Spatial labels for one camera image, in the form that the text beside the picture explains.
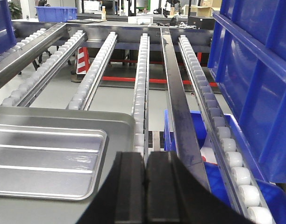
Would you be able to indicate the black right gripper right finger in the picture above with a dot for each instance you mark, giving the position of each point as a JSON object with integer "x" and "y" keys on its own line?
{"x": 174, "y": 196}

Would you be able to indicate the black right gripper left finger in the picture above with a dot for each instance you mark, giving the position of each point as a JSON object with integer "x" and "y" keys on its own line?
{"x": 120, "y": 200}

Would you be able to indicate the silver metal tray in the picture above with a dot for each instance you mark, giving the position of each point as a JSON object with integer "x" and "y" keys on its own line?
{"x": 57, "y": 153}

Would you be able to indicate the large blue box right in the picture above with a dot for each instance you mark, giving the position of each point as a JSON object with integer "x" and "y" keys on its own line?
{"x": 248, "y": 61}

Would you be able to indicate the black box in background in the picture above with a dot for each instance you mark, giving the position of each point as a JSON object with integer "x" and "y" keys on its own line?
{"x": 201, "y": 22}

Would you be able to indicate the white box in background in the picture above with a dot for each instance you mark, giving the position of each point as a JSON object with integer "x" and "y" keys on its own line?
{"x": 140, "y": 20}

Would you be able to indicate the flat tray in background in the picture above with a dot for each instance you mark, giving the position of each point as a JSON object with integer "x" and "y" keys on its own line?
{"x": 86, "y": 21}

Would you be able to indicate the cardboard box in background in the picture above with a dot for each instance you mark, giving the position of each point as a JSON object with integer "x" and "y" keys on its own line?
{"x": 201, "y": 11}

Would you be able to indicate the blue box far left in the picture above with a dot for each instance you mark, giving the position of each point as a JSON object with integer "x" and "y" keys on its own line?
{"x": 7, "y": 37}

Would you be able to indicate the white object in bin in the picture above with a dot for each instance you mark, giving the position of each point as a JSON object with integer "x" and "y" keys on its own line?
{"x": 207, "y": 151}

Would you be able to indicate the roller track right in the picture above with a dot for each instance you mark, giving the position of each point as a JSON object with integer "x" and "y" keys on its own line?
{"x": 243, "y": 191}

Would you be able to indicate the roller track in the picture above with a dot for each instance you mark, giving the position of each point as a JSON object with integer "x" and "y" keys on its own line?
{"x": 139, "y": 106}
{"x": 22, "y": 43}
{"x": 243, "y": 191}
{"x": 82, "y": 99}
{"x": 31, "y": 88}

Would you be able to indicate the roller track centre left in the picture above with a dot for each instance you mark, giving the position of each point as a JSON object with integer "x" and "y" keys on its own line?
{"x": 82, "y": 99}

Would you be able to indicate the red white striped barrier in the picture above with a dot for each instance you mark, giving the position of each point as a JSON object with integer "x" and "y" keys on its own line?
{"x": 83, "y": 62}

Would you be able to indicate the roller track far left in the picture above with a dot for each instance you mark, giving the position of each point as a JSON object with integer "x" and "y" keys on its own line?
{"x": 22, "y": 43}

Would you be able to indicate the sauce bottle in background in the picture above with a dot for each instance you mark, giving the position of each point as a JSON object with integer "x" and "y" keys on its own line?
{"x": 103, "y": 13}

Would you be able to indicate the blue crate in background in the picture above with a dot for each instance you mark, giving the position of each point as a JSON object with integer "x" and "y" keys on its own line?
{"x": 56, "y": 14}

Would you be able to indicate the dark metal divider rail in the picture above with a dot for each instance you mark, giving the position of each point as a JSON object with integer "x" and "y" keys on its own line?
{"x": 186, "y": 143}

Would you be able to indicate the steel guide rail left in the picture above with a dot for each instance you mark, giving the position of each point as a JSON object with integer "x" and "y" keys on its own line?
{"x": 17, "y": 61}

